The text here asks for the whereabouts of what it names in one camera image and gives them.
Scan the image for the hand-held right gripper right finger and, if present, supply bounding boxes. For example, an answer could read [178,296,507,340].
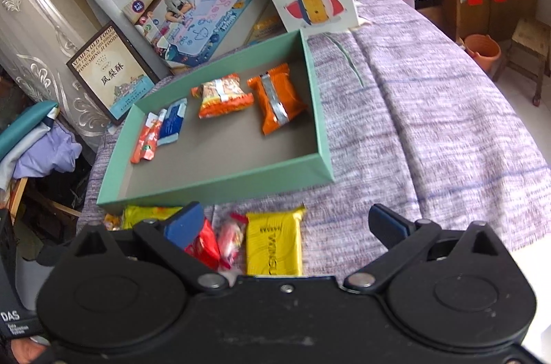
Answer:
[343,203,505,292]

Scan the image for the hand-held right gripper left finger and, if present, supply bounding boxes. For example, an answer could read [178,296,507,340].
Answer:
[64,201,231,291]

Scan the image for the small red snack packet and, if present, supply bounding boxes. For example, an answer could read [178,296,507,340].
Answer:
[184,218,221,271]

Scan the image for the yellow green snack packet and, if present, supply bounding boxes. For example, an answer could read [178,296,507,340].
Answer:
[122,205,187,231]

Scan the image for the red white candy packet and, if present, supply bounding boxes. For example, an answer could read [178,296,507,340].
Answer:
[217,212,249,272]

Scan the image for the teal cardboard tray box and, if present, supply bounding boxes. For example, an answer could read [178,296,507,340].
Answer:
[96,29,335,209]

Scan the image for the plain yellow snack packet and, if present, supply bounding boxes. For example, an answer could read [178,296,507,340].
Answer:
[245,206,308,277]

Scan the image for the person's left hand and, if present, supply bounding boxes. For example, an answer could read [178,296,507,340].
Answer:
[13,339,51,364]

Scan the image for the slim orange red packet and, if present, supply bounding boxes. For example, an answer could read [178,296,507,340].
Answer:
[130,112,167,165]

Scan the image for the blue snack packet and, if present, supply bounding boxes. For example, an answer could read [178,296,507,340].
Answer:
[157,98,189,148]

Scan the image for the purple woven blanket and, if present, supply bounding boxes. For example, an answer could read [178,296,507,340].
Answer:
[76,0,551,274]

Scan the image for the orange puffed snack packet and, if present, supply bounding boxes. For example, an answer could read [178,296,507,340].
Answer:
[190,73,254,119]

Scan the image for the pale grey cloth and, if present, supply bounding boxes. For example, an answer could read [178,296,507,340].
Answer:
[0,118,59,190]

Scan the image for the lilac cloth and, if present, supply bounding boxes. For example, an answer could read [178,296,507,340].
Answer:
[13,128,83,180]

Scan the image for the orange packet with silver stripe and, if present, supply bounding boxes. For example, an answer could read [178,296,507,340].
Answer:
[247,63,308,136]

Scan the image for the brown pastry gift box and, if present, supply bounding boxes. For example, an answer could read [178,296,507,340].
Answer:
[66,22,160,127]

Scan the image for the teal cushion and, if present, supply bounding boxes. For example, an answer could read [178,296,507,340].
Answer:
[0,101,60,163]

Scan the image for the terracotta flowerpot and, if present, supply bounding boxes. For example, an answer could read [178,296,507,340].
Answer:
[464,34,502,73]

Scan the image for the yellow book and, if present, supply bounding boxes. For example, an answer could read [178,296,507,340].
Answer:
[245,12,285,47]

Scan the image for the drawing mat toy box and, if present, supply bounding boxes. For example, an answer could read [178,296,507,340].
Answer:
[121,0,277,74]

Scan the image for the small wooden stool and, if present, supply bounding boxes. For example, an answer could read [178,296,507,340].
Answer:
[492,17,551,107]

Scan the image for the white lace curtain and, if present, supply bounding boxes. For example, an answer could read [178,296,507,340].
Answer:
[0,0,173,152]

